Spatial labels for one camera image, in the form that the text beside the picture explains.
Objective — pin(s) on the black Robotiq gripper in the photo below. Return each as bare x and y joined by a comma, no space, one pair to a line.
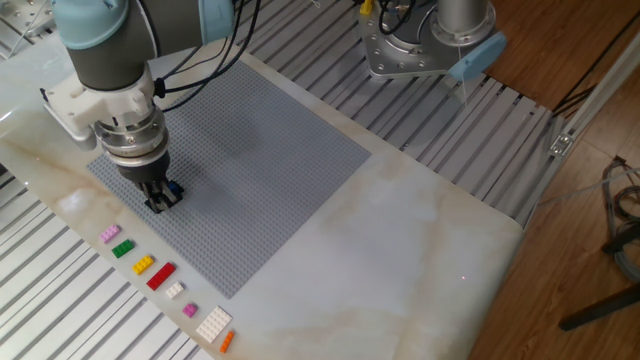
145,170

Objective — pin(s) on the blue Lego brick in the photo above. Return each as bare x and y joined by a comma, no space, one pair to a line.
175,187

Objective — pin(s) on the light pink Lego brick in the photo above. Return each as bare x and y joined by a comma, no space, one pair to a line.
110,233

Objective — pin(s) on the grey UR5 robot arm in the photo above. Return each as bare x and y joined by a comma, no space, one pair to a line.
115,55

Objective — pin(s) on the green Lego brick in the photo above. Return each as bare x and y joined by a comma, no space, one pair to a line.
123,248

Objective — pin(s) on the yellow Lego brick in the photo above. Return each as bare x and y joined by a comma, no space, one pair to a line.
143,264

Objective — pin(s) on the red Lego brick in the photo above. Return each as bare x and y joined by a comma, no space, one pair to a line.
161,276

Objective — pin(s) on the grey Lego baseplate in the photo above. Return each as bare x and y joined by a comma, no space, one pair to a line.
250,180

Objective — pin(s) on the small white Lego brick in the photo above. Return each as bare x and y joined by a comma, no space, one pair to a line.
174,290

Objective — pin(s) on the small magenta Lego brick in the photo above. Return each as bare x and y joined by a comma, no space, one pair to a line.
189,310

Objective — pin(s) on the large white Lego plate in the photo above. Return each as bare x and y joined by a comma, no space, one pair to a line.
214,324

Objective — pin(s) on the orange Lego brick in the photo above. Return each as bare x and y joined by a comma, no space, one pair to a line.
227,341

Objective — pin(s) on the perforated aluminium plate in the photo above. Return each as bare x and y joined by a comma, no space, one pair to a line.
25,15

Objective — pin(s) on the white marble slab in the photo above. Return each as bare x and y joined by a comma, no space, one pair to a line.
375,250

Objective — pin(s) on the small yellow object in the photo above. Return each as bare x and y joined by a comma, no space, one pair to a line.
366,7

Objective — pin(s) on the white zip tie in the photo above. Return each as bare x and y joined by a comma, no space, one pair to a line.
462,85

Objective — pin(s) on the dark furniture leg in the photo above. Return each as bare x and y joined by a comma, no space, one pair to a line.
600,310

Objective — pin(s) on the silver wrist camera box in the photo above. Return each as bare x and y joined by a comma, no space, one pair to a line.
80,135

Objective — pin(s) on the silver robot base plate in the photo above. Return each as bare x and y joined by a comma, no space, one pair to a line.
385,55

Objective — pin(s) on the aluminium frame beam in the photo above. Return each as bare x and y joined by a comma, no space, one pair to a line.
600,95

